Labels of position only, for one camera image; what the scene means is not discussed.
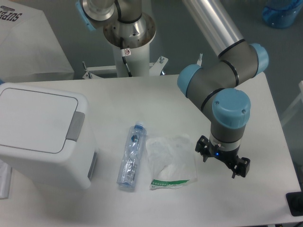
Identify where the white trash can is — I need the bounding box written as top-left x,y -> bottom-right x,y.
0,83 -> 98,190

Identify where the white frame at right edge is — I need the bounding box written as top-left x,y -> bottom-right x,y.
280,81 -> 303,127

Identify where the crushed clear plastic bottle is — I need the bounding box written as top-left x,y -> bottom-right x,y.
116,121 -> 147,192

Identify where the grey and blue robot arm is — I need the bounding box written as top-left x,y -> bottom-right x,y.
77,0 -> 269,177

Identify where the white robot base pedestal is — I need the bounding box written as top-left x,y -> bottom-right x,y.
82,44 -> 169,79

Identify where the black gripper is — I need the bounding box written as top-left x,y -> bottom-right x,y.
195,135 -> 250,179

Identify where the white trash can lid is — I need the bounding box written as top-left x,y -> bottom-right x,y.
0,83 -> 88,154

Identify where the black cable on pedestal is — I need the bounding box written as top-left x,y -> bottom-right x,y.
119,37 -> 133,78

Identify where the black device at table edge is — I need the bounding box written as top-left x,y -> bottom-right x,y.
286,192 -> 303,217

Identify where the clear plastic bag green label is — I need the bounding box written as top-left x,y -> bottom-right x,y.
145,134 -> 197,190

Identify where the blue water jug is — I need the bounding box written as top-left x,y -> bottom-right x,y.
262,0 -> 303,29

